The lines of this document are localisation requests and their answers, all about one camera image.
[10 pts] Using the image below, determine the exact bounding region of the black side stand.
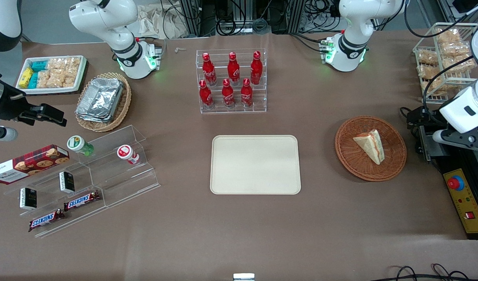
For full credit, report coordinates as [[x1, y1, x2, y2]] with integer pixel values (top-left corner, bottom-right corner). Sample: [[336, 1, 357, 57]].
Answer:
[[417, 124, 478, 239]]

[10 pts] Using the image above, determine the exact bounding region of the bagged fried snack pack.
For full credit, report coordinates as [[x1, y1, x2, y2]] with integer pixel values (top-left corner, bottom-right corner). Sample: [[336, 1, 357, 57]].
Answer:
[[450, 55, 476, 73], [421, 78, 445, 96], [417, 64, 441, 79], [417, 50, 439, 65], [440, 41, 470, 57], [436, 28, 462, 43]]

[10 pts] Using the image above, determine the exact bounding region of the light oval wicker basket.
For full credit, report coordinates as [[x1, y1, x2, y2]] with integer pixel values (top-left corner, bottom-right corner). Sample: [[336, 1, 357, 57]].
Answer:
[[75, 72, 132, 132]]

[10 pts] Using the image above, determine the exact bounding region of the black floor cable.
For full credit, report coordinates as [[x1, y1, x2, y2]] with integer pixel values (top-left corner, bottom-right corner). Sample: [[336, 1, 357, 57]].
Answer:
[[380, 265, 419, 281], [430, 263, 478, 281]]

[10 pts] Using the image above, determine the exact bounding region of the yellow control box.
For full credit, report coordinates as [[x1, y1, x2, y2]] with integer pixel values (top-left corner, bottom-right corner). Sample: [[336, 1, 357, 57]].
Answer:
[[443, 169, 478, 239]]

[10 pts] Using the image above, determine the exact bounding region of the small black chocolate box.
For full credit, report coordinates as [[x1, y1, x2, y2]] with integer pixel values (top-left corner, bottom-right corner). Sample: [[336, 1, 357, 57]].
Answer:
[[20, 187, 37, 210], [59, 171, 75, 194]]

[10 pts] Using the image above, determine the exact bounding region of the triangle sandwich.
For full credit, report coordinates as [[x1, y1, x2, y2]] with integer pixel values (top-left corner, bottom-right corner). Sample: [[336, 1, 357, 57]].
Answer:
[[353, 129, 385, 165]]

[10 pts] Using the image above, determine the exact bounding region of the clear acrylic step display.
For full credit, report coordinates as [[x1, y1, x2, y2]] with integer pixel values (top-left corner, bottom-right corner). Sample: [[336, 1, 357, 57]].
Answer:
[[4, 125, 161, 238]]

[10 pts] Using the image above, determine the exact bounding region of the stack of foil trays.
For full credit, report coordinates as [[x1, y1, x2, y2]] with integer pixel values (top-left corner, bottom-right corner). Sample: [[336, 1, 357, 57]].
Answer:
[[76, 77, 124, 123]]

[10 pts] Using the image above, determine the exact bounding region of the clear acrylic bottle rack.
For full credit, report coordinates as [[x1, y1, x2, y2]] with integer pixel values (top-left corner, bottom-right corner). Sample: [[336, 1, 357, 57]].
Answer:
[[196, 49, 267, 114]]

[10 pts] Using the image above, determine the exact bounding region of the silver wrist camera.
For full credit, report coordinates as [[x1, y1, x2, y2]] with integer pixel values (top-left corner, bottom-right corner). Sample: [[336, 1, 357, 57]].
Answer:
[[432, 130, 478, 151], [0, 127, 19, 143]]

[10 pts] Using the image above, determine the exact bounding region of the white wire rack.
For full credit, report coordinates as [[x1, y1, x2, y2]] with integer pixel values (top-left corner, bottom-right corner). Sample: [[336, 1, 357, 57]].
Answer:
[[413, 23, 478, 104]]

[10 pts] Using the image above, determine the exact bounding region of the beige rectangular tray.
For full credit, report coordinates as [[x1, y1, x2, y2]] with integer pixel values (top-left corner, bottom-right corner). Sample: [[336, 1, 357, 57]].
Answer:
[[210, 135, 301, 195]]

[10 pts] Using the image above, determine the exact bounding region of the brown round wicker basket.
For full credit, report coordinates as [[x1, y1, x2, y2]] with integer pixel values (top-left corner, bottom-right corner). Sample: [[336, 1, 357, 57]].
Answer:
[[335, 116, 407, 182]]

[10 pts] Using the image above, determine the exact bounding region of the green lid yogurt cup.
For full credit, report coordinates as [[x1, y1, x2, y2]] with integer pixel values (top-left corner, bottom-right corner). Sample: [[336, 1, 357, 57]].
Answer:
[[66, 135, 94, 157]]

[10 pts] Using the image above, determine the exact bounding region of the black aluminium frame rack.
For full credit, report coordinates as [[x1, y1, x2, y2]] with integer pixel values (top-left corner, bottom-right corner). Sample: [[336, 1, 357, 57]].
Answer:
[[178, 0, 341, 36]]

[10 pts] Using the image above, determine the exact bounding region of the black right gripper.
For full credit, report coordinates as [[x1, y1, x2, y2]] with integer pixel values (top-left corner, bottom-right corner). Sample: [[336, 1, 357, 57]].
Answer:
[[0, 85, 68, 128]]

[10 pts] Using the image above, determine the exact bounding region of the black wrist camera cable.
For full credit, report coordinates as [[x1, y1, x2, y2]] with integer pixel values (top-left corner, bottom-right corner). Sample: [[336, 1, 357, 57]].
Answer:
[[399, 55, 476, 121]]

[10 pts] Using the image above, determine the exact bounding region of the white rectangular snack tray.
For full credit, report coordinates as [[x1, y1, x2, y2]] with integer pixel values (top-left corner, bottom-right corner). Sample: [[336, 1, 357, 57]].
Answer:
[[16, 55, 89, 96]]

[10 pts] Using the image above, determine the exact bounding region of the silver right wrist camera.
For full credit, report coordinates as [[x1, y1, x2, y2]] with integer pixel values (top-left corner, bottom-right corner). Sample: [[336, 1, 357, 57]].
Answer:
[[0, 127, 19, 143]]

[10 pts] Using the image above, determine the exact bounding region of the red lid yogurt cup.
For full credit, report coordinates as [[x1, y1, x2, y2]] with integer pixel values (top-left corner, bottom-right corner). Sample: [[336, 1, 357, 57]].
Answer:
[[117, 145, 140, 165]]

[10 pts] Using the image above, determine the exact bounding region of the black cable bundle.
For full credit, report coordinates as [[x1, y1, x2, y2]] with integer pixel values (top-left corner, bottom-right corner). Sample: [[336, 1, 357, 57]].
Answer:
[[215, 16, 270, 36]]

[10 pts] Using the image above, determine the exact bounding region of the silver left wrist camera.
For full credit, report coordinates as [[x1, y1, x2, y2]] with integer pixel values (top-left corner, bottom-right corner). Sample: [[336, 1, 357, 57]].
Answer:
[[432, 130, 478, 151]]

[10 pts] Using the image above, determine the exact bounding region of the Snickers chocolate bar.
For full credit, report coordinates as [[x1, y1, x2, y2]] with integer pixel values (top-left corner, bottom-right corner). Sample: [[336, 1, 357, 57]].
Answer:
[[63, 190, 101, 212], [28, 209, 66, 232]]

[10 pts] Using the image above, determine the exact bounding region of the red cola bottle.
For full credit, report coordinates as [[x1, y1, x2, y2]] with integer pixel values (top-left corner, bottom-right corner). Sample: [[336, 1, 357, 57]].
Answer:
[[227, 52, 241, 86], [199, 80, 214, 110], [202, 53, 217, 87], [241, 78, 253, 108], [250, 51, 262, 85], [222, 78, 235, 108]]

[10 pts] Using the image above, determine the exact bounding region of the yellow snack pack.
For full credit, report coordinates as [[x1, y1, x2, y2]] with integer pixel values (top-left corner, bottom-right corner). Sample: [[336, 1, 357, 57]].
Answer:
[[18, 67, 33, 89]]

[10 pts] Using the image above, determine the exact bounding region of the red tartan cookie box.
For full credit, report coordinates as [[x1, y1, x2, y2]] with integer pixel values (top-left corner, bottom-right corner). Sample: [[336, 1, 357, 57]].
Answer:
[[0, 144, 70, 185]]

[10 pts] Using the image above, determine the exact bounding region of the beige crumpled cloth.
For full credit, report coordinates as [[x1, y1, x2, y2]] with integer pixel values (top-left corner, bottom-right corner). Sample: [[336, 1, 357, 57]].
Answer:
[[137, 3, 189, 39]]

